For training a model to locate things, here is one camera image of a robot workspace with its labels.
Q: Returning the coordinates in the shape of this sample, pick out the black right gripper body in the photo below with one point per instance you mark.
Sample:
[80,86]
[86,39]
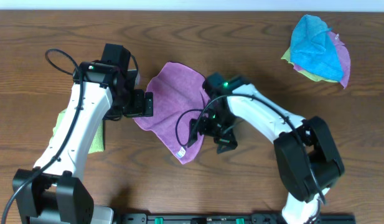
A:
[219,124]

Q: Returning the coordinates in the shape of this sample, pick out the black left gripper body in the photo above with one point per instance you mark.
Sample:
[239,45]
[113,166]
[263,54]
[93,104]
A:
[147,104]

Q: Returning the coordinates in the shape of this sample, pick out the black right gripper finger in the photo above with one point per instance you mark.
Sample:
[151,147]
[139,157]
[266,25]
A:
[224,145]
[193,132]

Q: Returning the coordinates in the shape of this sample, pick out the purple microfiber cloth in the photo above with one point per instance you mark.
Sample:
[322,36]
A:
[178,97]

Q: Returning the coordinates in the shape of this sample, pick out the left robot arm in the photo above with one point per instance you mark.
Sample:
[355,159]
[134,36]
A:
[53,191]

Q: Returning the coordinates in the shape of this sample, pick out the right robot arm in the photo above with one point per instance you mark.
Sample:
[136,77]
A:
[308,160]

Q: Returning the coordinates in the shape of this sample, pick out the folded light green cloth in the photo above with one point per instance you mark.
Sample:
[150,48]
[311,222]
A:
[97,144]

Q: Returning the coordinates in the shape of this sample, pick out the yellow-green cloth in pile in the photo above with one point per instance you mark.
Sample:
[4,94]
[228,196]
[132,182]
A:
[287,57]

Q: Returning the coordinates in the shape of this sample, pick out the blue cloth in pile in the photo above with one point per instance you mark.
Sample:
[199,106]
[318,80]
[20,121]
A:
[312,49]

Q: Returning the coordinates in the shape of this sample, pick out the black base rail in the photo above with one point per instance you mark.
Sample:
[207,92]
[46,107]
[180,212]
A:
[255,218]

